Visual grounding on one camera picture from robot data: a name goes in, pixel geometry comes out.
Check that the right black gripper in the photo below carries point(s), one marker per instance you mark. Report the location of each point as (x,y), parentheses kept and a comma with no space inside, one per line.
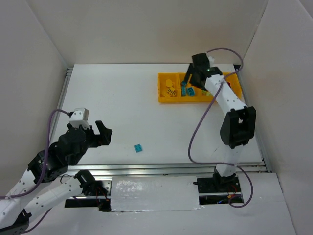
(194,74)

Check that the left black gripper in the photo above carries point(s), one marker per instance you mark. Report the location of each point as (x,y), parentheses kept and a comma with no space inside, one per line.
(92,135)

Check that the small teal lego brick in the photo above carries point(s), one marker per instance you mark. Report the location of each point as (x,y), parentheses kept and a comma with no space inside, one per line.
(183,83)

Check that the teal long lego brick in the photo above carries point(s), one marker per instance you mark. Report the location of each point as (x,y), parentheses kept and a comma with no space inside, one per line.
(183,91)

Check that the teal rounded lego brick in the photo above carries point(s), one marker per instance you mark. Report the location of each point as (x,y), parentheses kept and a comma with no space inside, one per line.
(190,91)

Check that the round yellow lego brick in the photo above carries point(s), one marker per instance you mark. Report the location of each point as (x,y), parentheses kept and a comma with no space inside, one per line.
(169,83)

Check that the light green lego brick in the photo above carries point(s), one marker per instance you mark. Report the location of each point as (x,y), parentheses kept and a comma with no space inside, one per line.
(206,93)

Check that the yellow black striped lego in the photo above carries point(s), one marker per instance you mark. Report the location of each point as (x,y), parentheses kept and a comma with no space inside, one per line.
(171,92)

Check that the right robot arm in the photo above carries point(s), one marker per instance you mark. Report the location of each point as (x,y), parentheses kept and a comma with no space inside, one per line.
(238,126)

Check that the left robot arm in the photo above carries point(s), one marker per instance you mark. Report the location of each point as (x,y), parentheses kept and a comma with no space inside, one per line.
(23,204)

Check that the yellow four-compartment bin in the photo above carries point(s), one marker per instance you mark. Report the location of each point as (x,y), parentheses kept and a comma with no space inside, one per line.
(177,78)

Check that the teal square lego plate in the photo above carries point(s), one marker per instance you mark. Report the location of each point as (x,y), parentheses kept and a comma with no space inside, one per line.
(138,148)

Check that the white foil covered panel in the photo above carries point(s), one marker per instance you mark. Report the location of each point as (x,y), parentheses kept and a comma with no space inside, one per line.
(143,194)

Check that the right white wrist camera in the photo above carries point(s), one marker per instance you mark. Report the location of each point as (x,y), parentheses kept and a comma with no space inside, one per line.
(211,60)

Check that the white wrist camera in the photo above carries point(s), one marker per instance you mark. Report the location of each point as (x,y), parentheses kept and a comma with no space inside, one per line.
(211,60)
(79,118)

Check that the aluminium front rail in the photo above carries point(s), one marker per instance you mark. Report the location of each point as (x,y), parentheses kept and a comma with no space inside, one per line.
(143,170)

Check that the aluminium rail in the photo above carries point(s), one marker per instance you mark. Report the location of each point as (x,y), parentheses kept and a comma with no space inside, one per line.
(143,170)
(54,115)
(251,123)

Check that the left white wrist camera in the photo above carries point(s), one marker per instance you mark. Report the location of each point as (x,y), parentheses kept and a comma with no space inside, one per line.
(79,118)

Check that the aluminium right rail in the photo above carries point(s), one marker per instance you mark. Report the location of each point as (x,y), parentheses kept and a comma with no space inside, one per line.
(251,123)

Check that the aluminium left rail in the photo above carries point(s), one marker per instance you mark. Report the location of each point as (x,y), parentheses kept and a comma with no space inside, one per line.
(54,115)

